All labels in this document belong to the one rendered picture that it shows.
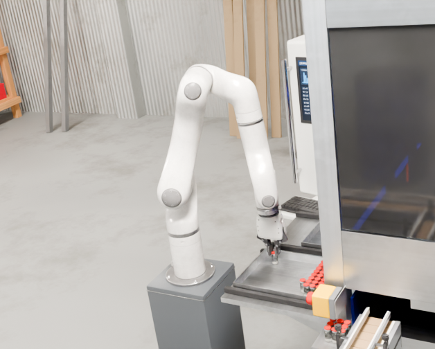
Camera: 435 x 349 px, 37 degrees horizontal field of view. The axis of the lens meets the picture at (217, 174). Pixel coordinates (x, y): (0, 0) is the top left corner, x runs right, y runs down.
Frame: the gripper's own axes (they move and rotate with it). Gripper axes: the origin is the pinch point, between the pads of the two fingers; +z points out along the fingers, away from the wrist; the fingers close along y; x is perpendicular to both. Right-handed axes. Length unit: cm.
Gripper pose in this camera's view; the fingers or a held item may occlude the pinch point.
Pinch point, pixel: (273, 249)
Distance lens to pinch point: 244.7
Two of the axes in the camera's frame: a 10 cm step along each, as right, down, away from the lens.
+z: 1.5, 9.2, 3.5
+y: -8.6, -0.6, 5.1
